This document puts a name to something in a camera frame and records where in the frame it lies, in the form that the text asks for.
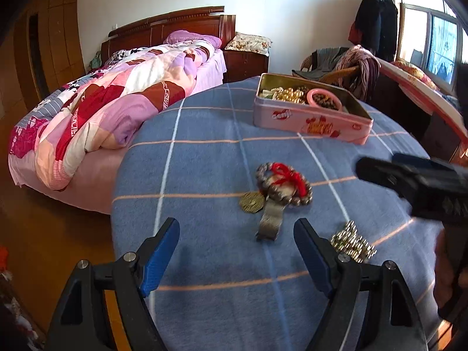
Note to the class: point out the pink tin box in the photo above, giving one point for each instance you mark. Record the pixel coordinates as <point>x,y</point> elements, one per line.
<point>310,124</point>

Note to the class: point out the wooden bed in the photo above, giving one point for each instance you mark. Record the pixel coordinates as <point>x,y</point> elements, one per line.
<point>95,175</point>

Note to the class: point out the person's right hand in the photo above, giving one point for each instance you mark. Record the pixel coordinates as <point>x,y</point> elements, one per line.
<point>448,267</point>

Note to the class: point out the hanging dark coats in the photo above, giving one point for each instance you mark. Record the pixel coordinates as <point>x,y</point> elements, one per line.
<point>376,22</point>

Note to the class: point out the wooden armchair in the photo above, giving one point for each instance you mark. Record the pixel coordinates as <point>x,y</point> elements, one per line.
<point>340,75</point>

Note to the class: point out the gold medallion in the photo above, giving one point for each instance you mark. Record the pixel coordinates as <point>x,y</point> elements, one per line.
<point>251,202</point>

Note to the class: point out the purple pillow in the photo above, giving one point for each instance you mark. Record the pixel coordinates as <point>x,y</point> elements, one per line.
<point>190,38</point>

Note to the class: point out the pink striped garment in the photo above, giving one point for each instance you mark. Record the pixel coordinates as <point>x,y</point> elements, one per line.
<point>360,65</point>

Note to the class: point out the pink bangle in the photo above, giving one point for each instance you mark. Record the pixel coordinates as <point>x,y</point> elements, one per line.
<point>310,101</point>

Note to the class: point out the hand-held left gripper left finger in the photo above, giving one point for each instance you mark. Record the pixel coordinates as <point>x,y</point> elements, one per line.
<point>161,257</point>

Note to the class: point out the wooden headboard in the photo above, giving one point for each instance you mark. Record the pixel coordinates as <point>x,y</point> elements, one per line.
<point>161,25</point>

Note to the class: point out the floral pillow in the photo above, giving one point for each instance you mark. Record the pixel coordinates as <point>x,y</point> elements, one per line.
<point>248,42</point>

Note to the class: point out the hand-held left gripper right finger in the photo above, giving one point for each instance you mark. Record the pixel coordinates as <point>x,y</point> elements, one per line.
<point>310,254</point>

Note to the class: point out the window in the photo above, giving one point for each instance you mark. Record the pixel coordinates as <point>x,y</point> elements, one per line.
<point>435,40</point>

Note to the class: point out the dark wooden desk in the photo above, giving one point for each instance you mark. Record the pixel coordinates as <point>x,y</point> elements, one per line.
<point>435,135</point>

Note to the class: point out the wooden nightstand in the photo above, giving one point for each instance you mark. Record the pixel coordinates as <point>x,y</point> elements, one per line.
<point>245,67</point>

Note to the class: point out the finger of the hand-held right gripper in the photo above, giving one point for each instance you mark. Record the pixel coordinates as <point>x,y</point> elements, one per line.
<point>413,157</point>
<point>384,175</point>

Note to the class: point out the wooden wardrobe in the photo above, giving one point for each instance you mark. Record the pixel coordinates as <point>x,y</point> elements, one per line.
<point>55,36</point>

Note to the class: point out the pink patchwork quilt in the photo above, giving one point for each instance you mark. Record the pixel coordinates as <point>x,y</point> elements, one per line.
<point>109,102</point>

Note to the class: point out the grey garment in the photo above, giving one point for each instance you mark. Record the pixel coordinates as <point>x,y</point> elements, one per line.
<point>329,58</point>

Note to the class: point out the red and white cloth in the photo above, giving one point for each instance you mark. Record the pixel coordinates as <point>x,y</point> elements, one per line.
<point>14,299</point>

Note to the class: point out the pink floral cushion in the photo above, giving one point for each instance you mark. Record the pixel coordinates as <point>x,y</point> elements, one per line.
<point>416,73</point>

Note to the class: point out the teal bag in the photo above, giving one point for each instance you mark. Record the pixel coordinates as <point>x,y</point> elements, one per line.
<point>95,60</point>

